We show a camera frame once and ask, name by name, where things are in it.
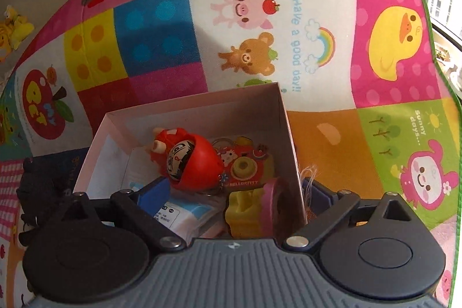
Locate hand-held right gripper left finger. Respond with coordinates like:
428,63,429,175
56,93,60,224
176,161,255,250
59,177,186,251

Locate black plush toy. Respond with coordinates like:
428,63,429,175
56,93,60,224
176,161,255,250
16,156,78,247

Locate yellow striped plush toy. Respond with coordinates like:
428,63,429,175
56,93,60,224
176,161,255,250
0,21,17,60

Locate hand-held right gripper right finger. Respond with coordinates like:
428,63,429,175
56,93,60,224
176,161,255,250
282,176,412,251

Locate pink cardboard box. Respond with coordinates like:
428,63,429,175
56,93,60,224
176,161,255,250
72,82,309,247

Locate yellow toy block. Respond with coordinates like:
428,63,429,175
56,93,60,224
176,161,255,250
224,189,273,239

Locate red toy camera keychain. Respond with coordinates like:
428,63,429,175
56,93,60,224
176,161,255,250
211,136,277,195

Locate colourful cartoon play mat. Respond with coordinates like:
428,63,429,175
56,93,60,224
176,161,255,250
0,0,462,308

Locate red doll toy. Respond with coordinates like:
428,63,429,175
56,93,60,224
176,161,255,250
151,127,235,191

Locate windowsill plant pots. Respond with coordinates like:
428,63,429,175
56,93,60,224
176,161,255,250
433,40,462,88

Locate yellow dog plush toy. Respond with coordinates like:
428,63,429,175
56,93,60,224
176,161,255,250
3,5,35,51

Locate blue white wet wipes packet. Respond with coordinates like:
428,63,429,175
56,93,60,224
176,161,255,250
123,182,226,244

